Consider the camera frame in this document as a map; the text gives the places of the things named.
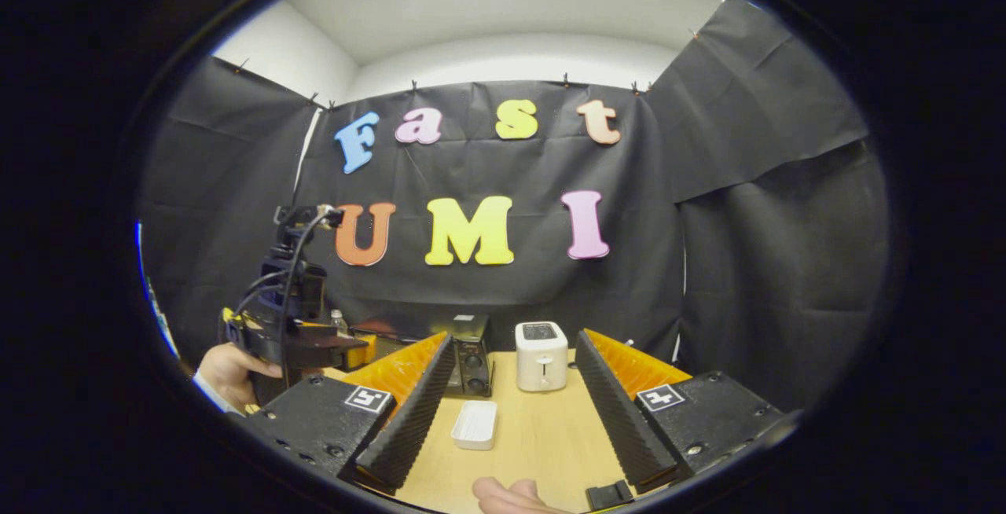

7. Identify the black backdrop cloth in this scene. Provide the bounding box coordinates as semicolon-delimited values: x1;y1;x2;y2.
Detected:
138;0;894;414

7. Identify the white toaster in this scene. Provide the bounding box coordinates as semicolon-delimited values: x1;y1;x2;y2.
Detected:
514;321;570;394

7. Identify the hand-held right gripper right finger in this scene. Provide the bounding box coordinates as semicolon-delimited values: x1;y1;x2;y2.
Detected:
576;329;787;495

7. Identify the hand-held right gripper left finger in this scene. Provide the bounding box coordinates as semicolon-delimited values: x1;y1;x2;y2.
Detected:
244;332;457;495

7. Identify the black electric oven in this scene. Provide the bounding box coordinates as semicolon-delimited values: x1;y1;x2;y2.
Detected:
349;313;495;399

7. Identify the white rectangular tray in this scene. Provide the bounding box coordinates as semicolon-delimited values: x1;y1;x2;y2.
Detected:
450;399;499;453

